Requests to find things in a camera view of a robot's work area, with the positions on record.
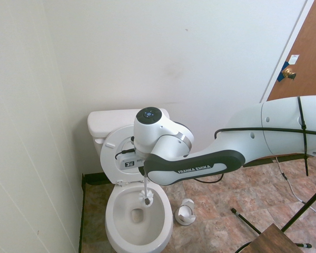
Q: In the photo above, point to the white toilet seat and lid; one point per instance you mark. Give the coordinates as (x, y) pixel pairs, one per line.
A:
(109, 163)

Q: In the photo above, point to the blue tape strip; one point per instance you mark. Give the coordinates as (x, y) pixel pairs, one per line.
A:
(281, 76)

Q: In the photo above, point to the dark wooden table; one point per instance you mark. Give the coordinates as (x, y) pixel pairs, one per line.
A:
(274, 239)

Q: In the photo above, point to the white paper label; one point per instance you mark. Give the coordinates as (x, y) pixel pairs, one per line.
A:
(294, 59)

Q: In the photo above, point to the white toilet bowl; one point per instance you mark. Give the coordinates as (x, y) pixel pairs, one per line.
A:
(139, 237)

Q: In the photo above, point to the white toilet tank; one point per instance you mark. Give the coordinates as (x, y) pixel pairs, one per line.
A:
(94, 147)

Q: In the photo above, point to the black camera tripod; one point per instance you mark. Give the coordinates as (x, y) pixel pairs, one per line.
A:
(302, 208)

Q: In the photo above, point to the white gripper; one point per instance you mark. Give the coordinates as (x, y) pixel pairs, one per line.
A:
(129, 162)

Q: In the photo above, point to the white toilet brush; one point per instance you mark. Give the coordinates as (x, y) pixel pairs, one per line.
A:
(146, 197)

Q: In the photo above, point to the white toilet tank lid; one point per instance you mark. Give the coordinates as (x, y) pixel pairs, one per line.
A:
(113, 118)

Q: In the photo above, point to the white toilet brush holder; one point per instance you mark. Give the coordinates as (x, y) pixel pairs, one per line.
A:
(185, 213)

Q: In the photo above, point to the brass door knob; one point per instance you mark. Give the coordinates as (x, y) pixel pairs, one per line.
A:
(288, 72)

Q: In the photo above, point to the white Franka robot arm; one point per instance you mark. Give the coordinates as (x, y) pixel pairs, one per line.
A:
(252, 142)

